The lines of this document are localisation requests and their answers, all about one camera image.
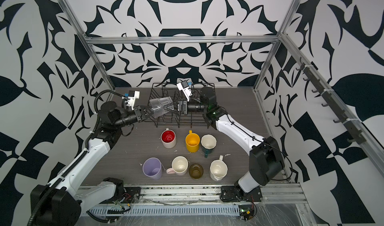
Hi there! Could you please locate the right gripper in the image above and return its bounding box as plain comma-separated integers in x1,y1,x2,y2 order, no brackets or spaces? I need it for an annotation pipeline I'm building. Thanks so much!
167,98,211,119

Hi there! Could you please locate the clear glass tumbler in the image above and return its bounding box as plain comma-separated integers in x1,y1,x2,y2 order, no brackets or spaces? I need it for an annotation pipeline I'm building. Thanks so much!
149,96,174,118

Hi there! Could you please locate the dark green mug white inside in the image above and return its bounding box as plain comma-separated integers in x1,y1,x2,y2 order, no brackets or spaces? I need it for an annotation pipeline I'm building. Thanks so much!
201,135,217,158

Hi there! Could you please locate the lavender plastic cup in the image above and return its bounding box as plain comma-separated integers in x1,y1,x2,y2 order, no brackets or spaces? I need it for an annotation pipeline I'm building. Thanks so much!
143,158,163,180

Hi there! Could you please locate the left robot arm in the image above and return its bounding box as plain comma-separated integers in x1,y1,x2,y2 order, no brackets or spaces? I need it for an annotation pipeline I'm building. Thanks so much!
27,101,154,226

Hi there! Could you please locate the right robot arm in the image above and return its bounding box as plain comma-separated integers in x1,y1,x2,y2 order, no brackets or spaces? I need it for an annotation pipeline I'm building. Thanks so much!
163,87,285,195

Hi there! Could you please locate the white mug red inside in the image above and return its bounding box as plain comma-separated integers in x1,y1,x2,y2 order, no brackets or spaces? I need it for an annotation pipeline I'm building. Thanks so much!
161,128,177,149

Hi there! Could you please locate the yellow mug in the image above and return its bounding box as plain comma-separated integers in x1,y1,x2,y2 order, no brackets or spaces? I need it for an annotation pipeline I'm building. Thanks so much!
185,130,200,153

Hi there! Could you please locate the olive green glass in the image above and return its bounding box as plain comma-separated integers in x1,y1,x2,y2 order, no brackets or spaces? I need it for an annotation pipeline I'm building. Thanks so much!
189,164,204,180

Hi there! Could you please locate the cream white mug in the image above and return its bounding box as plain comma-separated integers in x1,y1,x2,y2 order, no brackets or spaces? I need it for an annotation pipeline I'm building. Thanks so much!
210,155,228,182

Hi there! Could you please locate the green circuit board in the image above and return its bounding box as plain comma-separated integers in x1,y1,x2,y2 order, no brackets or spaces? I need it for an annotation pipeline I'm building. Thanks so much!
239,205,257,221

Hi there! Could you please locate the black wire dish rack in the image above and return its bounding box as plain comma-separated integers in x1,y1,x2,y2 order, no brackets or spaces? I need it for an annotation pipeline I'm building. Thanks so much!
147,80,215,128

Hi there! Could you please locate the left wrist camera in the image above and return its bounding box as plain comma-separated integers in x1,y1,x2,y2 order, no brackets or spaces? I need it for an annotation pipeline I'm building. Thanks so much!
124,90,140,109

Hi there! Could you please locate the cream mug pink handle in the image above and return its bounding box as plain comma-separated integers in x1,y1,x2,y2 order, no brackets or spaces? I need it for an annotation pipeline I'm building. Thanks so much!
166,156,189,176

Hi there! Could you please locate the aluminium frame crossbar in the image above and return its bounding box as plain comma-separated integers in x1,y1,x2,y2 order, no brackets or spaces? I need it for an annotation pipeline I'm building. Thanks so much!
85,35,278,45

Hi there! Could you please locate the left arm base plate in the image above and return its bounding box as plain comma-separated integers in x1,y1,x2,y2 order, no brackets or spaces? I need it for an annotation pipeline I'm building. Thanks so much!
112,186,142,204

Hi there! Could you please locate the white slotted cable duct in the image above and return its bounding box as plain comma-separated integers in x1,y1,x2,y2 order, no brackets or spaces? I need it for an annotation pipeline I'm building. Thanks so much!
90,205,240,217

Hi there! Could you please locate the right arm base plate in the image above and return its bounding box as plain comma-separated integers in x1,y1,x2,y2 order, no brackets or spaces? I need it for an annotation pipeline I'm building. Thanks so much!
220,186,263,203

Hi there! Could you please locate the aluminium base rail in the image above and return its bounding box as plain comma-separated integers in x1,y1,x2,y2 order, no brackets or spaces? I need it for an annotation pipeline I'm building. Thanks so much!
74,182,308,207

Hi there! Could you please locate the grey wall hook rail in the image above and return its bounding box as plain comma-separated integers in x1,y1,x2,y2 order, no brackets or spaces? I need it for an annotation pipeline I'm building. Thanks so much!
297,58,367,145

